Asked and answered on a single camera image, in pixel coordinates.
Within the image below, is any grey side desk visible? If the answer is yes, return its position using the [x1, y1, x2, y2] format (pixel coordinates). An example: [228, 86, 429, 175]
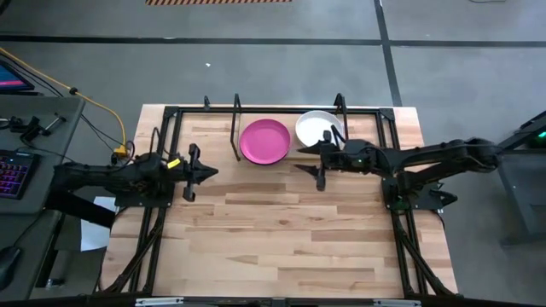
[0, 94, 87, 216]

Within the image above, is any desk monitor with pink screen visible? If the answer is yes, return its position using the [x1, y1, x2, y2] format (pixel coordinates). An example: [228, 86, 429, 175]
[0, 58, 36, 93]

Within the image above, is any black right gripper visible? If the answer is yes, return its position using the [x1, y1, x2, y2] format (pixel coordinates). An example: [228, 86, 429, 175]
[293, 130, 376, 193]

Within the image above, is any yellow cable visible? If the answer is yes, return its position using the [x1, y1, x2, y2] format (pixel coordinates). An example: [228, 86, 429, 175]
[0, 45, 130, 157]

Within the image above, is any black strap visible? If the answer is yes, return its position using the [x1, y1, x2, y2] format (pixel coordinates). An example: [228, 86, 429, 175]
[44, 185, 117, 229]

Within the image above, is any black aluminium table frame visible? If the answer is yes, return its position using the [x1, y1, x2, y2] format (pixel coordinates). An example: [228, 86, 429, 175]
[100, 104, 456, 298]

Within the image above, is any white paper sheet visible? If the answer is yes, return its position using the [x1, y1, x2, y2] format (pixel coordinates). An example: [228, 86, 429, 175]
[79, 195, 119, 252]

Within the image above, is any white plate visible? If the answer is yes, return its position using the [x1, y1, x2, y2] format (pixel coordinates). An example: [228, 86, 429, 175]
[294, 109, 346, 151]

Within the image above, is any grey stand with green light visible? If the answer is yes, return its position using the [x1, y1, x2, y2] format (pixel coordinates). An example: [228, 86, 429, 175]
[493, 109, 546, 247]

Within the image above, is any black computer mouse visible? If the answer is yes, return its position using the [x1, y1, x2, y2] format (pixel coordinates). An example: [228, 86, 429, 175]
[0, 246, 22, 292]

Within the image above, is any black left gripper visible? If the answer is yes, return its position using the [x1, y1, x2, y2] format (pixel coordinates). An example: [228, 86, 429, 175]
[163, 142, 220, 203]

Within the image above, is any thin black floor cable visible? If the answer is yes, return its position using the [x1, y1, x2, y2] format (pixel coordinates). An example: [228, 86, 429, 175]
[0, 51, 66, 98]

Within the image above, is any orange black striped tape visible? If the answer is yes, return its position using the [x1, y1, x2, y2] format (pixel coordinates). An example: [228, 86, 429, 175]
[144, 0, 295, 7]

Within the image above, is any pink plate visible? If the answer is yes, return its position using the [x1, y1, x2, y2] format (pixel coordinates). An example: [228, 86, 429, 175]
[238, 119, 293, 166]

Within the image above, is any black metal dish rack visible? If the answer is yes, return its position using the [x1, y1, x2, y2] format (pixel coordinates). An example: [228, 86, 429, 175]
[229, 92, 352, 164]

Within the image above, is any black desk clamp tool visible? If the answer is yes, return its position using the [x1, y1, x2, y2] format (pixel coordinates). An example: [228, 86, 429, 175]
[7, 112, 68, 145]

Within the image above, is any backlit black keyboard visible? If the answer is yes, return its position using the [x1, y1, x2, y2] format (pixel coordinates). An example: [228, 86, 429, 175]
[0, 148, 42, 201]

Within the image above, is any silver metal bracket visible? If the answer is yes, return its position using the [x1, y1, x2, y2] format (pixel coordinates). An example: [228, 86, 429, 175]
[373, 298, 422, 307]
[134, 297, 185, 307]

